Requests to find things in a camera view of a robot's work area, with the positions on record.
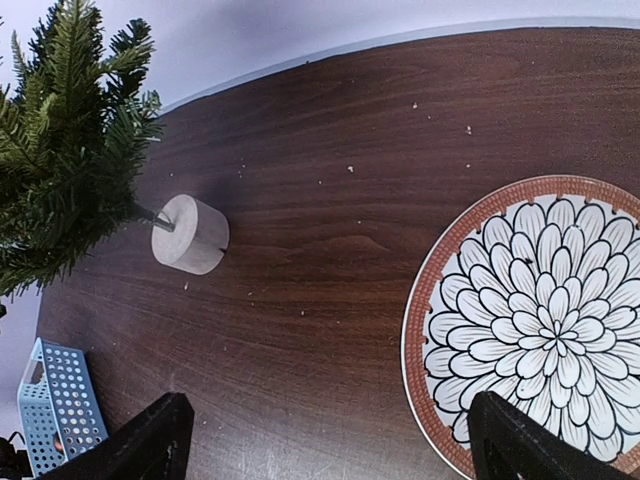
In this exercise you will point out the round wooden tree base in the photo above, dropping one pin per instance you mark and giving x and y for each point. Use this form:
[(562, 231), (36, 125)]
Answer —
[(199, 240)]

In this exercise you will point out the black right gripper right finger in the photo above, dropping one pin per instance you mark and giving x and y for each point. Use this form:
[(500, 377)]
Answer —
[(508, 444)]

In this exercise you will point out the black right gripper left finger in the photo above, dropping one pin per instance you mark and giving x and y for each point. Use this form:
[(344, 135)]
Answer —
[(155, 444)]

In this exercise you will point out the light blue plastic basket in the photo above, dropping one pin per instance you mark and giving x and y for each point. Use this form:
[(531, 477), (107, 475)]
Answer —
[(58, 408)]

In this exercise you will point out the floral patterned ceramic plate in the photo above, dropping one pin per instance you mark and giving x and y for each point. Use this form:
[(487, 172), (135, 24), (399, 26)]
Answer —
[(532, 293)]

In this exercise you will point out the small green christmas tree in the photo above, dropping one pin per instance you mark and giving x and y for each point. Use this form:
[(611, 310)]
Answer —
[(75, 129)]

